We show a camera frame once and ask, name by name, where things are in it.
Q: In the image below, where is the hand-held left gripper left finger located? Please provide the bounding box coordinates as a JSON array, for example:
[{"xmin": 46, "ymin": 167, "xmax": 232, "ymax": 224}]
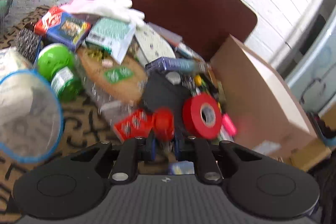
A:
[{"xmin": 70, "ymin": 132, "xmax": 157, "ymax": 185}]

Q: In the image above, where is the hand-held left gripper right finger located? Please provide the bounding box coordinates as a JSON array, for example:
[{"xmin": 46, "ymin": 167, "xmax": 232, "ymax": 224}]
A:
[{"xmin": 173, "ymin": 135, "xmax": 263, "ymax": 185}]

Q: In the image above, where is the red round cap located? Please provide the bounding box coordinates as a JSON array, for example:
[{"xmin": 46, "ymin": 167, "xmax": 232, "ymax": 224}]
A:
[{"xmin": 152, "ymin": 107, "xmax": 175, "ymax": 142}]

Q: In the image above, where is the red playing card box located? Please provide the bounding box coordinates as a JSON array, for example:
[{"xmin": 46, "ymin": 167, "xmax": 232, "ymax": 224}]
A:
[{"xmin": 113, "ymin": 109, "xmax": 154, "ymax": 142}]

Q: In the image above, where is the red tape roll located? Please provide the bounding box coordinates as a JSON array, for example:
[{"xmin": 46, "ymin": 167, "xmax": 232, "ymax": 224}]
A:
[{"xmin": 182, "ymin": 93, "xmax": 224, "ymax": 140}]

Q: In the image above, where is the black pouch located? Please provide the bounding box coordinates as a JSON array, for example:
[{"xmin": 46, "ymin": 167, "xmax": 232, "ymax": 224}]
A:
[{"xmin": 142, "ymin": 71, "xmax": 193, "ymax": 115}]

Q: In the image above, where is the pink highlighter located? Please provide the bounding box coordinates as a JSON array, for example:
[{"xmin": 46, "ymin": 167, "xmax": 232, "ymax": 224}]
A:
[{"xmin": 221, "ymin": 112, "xmax": 237, "ymax": 136}]

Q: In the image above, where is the beige black-print table cloth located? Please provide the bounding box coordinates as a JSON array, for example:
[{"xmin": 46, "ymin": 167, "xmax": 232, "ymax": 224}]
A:
[{"xmin": 0, "ymin": 5, "xmax": 126, "ymax": 215}]

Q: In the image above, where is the bagged brown green-label disc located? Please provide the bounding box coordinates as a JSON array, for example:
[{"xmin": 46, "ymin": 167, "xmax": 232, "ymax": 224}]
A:
[{"xmin": 76, "ymin": 47, "xmax": 148, "ymax": 104}]

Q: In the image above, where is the long dark blue box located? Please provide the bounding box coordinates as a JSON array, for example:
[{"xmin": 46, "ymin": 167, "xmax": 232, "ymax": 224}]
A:
[{"xmin": 145, "ymin": 56, "xmax": 197, "ymax": 75}]

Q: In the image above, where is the tan cardboard shoe box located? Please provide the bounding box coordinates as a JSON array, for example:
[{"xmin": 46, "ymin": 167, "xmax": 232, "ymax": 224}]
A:
[{"xmin": 209, "ymin": 34, "xmax": 319, "ymax": 159}]

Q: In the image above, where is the floral fabric insole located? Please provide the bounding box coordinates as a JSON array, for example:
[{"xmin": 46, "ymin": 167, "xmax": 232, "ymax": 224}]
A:
[{"xmin": 133, "ymin": 23, "xmax": 176, "ymax": 62}]

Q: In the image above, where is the green patterned box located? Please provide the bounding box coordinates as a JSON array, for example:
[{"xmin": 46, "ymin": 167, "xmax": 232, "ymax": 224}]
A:
[{"xmin": 85, "ymin": 17, "xmax": 137, "ymax": 64}]

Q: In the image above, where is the green plastic bottle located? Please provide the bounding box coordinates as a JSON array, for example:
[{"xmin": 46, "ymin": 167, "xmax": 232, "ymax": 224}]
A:
[{"xmin": 36, "ymin": 43, "xmax": 83, "ymax": 103}]

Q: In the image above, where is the clear blue-rimmed plastic container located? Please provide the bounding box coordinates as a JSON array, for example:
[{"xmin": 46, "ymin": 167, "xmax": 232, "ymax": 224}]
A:
[{"xmin": 0, "ymin": 69, "xmax": 64, "ymax": 164}]

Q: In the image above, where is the yellow cardboard box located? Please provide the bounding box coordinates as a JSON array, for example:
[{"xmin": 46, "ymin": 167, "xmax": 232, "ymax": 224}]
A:
[{"xmin": 289, "ymin": 138, "xmax": 332, "ymax": 172}]

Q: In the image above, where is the white glove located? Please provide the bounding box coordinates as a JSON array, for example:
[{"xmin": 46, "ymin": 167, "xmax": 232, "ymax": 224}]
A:
[{"xmin": 61, "ymin": 0, "xmax": 146, "ymax": 28}]

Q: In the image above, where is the blue picture card box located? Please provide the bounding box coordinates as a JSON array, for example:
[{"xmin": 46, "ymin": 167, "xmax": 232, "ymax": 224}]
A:
[{"xmin": 34, "ymin": 6, "xmax": 92, "ymax": 53}]

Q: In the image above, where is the black glitter sponge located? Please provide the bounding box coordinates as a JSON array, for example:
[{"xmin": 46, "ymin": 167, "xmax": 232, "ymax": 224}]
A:
[{"xmin": 15, "ymin": 28, "xmax": 43, "ymax": 62}]

